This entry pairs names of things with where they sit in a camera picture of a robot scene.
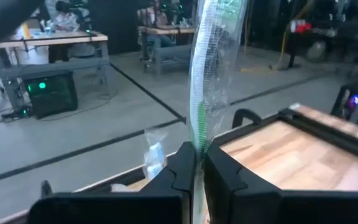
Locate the green toothbrush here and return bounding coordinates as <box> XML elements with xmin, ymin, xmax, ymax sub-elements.
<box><xmin>187</xmin><ymin>0</ymin><xmax>250</xmax><ymax>224</ymax></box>

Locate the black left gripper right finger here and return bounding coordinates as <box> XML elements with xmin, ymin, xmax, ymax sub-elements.
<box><xmin>203</xmin><ymin>144</ymin><xmax>285</xmax><ymax>224</ymax></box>

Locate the olive green bag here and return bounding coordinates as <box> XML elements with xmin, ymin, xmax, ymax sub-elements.
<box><xmin>305</xmin><ymin>41</ymin><xmax>328</xmax><ymax>62</ymax></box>

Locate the wide black partition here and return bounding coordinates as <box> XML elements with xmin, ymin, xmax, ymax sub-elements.
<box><xmin>87</xmin><ymin>0</ymin><xmax>142</xmax><ymax>55</ymax></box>

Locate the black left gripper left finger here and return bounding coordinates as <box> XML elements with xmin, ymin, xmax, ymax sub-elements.
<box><xmin>139</xmin><ymin>141</ymin><xmax>198</xmax><ymax>224</ymax></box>

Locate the black floor stand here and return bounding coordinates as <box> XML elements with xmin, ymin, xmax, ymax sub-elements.
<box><xmin>286</xmin><ymin>30</ymin><xmax>303</xmax><ymax>68</ymax></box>

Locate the small red box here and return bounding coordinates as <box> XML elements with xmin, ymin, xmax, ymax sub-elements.
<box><xmin>290</xmin><ymin>19</ymin><xmax>313</xmax><ymax>34</ymax></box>

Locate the wooden workbench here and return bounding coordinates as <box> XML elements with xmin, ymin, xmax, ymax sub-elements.
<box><xmin>137</xmin><ymin>26</ymin><xmax>196</xmax><ymax>75</ymax></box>
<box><xmin>0</xmin><ymin>30</ymin><xmax>111</xmax><ymax>108</ymax></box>

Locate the black curved corner handle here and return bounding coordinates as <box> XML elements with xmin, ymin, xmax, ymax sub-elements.
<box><xmin>231</xmin><ymin>108</ymin><xmax>263</xmax><ymax>129</ymax></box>

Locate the yellow cable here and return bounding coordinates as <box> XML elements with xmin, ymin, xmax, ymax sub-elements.
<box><xmin>268</xmin><ymin>0</ymin><xmax>317</xmax><ymax>72</ymax></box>

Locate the black power strip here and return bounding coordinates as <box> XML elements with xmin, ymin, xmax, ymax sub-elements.
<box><xmin>1</xmin><ymin>105</ymin><xmax>33</xmax><ymax>121</ymax></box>

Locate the person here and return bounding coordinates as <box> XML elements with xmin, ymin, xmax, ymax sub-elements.
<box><xmin>137</xmin><ymin>0</ymin><xmax>174</xmax><ymax>60</ymax></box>
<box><xmin>53</xmin><ymin>1</ymin><xmax>81</xmax><ymax>32</ymax></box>

